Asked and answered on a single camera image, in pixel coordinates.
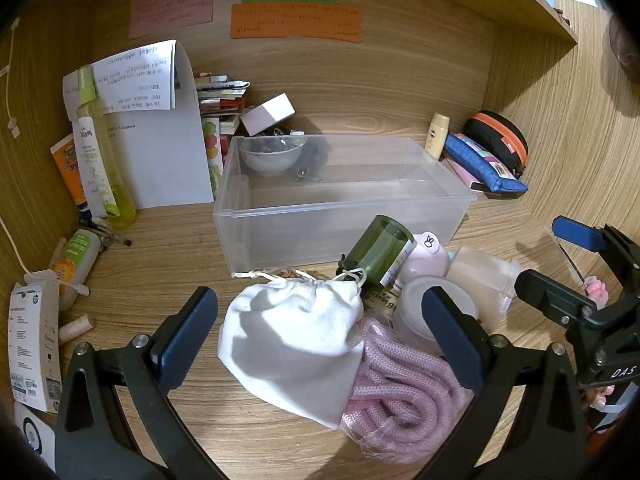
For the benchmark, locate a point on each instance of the white round jar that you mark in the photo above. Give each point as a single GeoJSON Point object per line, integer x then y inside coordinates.
{"type": "Point", "coordinates": [410, 315]}

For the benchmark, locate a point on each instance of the pink paper note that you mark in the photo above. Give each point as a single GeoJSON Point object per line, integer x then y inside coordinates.
{"type": "Point", "coordinates": [170, 5]}

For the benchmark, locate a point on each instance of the orange tube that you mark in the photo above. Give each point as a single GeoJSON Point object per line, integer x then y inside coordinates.
{"type": "Point", "coordinates": [65, 160]}

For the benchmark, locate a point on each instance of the brown round object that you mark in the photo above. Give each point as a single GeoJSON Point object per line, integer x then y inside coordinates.
{"type": "Point", "coordinates": [625, 45]}

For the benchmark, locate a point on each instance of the small white box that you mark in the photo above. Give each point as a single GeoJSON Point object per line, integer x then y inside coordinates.
{"type": "Point", "coordinates": [270, 112]}

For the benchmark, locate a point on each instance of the yellow-green spray bottle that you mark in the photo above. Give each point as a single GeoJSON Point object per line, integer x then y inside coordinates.
{"type": "Point", "coordinates": [117, 195]}

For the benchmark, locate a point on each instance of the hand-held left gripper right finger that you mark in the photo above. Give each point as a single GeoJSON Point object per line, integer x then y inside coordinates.
{"type": "Point", "coordinates": [450, 340]}

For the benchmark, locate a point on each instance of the small cream bottle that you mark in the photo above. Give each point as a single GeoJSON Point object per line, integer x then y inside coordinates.
{"type": "Point", "coordinates": [436, 137]}

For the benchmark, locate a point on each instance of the person's right hand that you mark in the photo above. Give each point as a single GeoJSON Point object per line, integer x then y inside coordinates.
{"type": "Point", "coordinates": [596, 292]}

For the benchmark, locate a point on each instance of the brown printed packet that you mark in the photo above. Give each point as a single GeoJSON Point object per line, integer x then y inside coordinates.
{"type": "Point", "coordinates": [380, 304]}

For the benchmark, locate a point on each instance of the green and orange bottle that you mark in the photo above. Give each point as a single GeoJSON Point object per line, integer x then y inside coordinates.
{"type": "Point", "coordinates": [75, 260]}

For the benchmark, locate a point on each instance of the black and orange case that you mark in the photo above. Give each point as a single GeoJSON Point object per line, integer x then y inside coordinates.
{"type": "Point", "coordinates": [500, 130]}

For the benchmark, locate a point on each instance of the white sheet with text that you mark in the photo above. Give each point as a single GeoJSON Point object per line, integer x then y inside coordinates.
{"type": "Point", "coordinates": [135, 80]}

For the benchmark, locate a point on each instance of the fruit printed carton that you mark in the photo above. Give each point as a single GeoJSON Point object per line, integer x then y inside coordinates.
{"type": "Point", "coordinates": [212, 155]}

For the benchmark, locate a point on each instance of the dark green bottle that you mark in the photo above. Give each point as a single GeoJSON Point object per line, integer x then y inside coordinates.
{"type": "Point", "coordinates": [375, 250]}

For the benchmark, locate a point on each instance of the large white paper sheet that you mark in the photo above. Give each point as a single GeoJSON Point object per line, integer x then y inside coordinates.
{"type": "Point", "coordinates": [165, 160]}

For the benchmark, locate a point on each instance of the clear plastic storage box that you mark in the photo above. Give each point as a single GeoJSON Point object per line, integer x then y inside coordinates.
{"type": "Point", "coordinates": [350, 210]}

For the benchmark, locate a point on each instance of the small beige cylinder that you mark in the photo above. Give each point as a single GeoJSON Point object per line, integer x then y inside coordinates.
{"type": "Point", "coordinates": [76, 329]}

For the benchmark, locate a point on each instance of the blue zip pouch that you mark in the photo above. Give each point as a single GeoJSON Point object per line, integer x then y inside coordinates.
{"type": "Point", "coordinates": [480, 162]}

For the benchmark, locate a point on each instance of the white tube with green print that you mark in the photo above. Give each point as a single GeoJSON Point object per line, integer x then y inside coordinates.
{"type": "Point", "coordinates": [90, 160]}

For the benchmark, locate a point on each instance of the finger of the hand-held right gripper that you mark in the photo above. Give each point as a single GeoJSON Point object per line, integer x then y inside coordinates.
{"type": "Point", "coordinates": [577, 234]}
{"type": "Point", "coordinates": [550, 295]}

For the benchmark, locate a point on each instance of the white cardboard package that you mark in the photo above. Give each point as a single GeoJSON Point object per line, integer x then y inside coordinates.
{"type": "Point", "coordinates": [30, 340]}

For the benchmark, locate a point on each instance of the stack of booklets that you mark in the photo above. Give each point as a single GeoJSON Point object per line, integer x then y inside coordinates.
{"type": "Point", "coordinates": [220, 97]}

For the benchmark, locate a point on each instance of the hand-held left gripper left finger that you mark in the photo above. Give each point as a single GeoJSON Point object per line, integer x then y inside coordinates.
{"type": "Point", "coordinates": [185, 330]}

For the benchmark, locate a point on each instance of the orange paper note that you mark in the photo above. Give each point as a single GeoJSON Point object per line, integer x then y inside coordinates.
{"type": "Point", "coordinates": [295, 22]}

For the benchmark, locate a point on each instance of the white card with disc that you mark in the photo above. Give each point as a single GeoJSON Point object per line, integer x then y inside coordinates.
{"type": "Point", "coordinates": [35, 432]}

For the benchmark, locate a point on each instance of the pink flat pack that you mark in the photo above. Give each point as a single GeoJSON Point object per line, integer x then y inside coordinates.
{"type": "Point", "coordinates": [462, 174]}

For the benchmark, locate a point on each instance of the black pens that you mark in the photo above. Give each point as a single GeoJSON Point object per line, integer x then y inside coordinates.
{"type": "Point", "coordinates": [107, 235]}

